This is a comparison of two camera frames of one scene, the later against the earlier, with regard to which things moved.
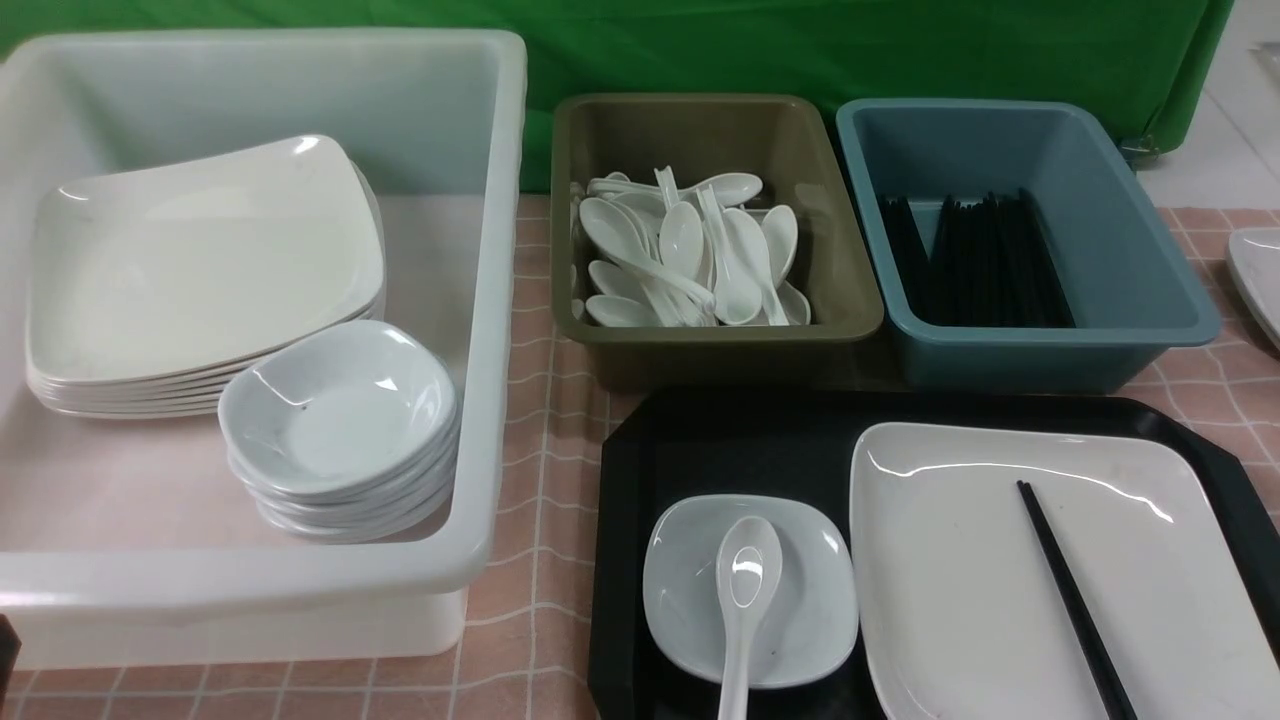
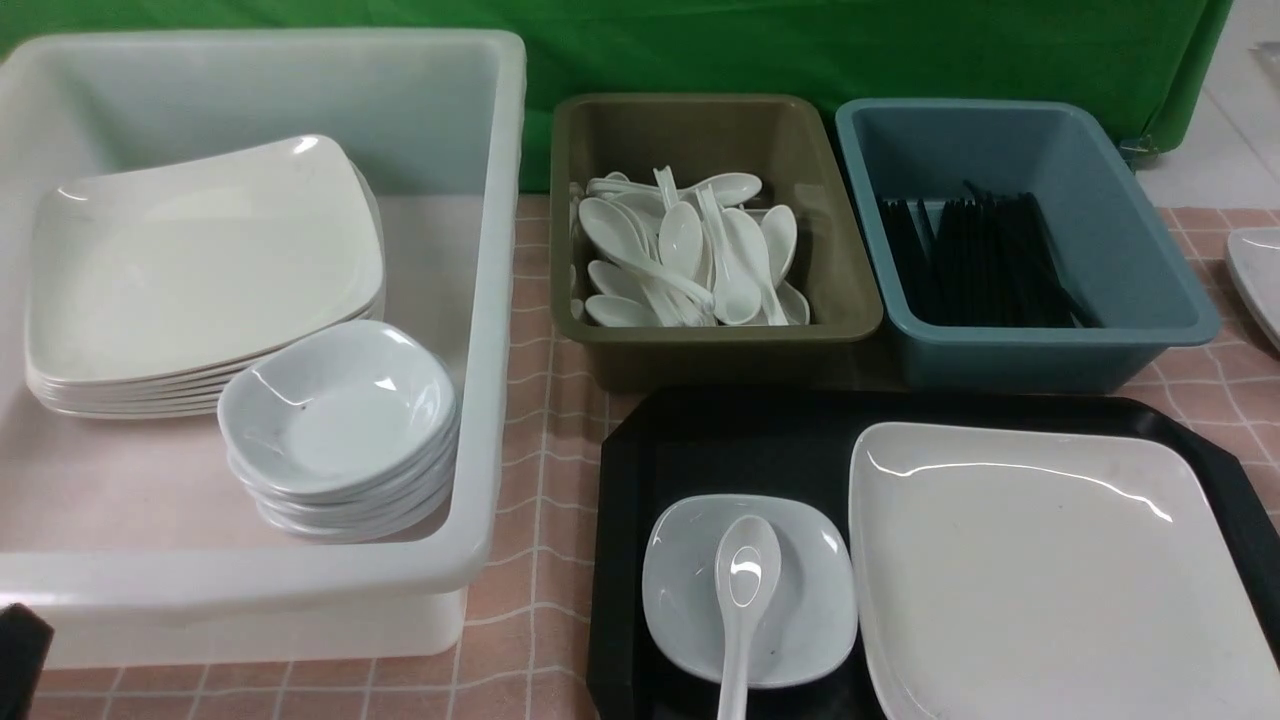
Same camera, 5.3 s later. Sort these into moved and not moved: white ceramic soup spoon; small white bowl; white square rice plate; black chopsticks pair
Moved: black chopsticks pair
Not moved: white square rice plate; white ceramic soup spoon; small white bowl
